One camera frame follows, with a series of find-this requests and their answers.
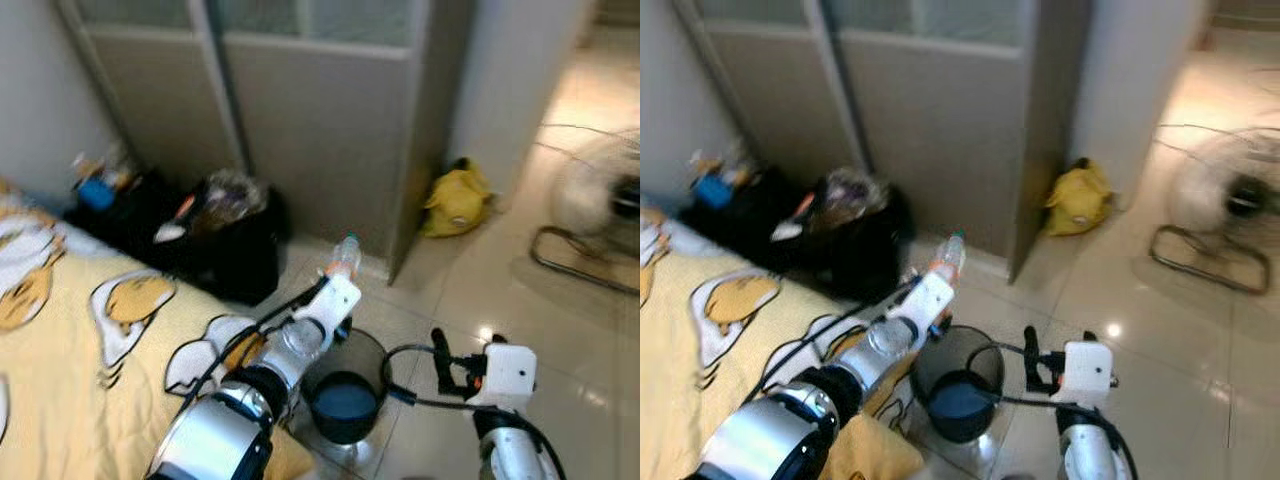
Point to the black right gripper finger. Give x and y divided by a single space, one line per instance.
1031 352
440 355

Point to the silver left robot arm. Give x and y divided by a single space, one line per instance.
230 430
790 430

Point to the black mesh waste bin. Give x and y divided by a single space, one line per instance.
960 410
345 410

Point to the yellow bag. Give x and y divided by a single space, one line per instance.
457 200
1078 198

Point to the black bag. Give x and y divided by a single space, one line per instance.
860 262
230 265

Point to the metal floor fan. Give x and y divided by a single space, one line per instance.
1215 190
585 190

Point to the yellow cartoon print blanket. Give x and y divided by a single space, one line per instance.
60 400
690 400

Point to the clear crumpled plastic bag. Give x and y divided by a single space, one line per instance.
855 195
232 198

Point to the grey wardrobe with doors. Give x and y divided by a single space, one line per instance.
330 130
950 130

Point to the white and orange packet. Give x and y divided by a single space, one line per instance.
172 228
790 225

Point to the small blue container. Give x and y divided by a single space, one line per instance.
713 190
95 193

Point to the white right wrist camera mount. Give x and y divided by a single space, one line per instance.
510 375
1088 372

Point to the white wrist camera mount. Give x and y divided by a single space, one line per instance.
925 300
335 300
1088 372
510 375

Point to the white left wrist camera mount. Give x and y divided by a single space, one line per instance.
925 300
335 300

